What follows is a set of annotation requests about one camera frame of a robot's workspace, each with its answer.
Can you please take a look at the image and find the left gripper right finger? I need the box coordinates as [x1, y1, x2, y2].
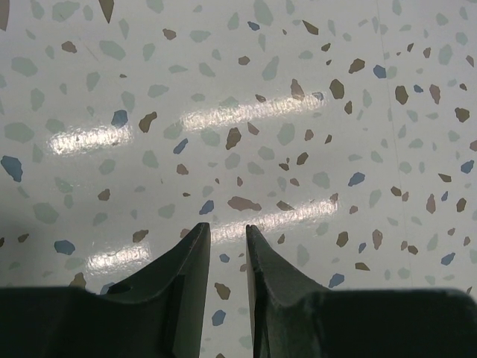
[246, 225, 476, 357]

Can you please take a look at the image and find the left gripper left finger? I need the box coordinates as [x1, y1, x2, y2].
[1, 223, 210, 357]

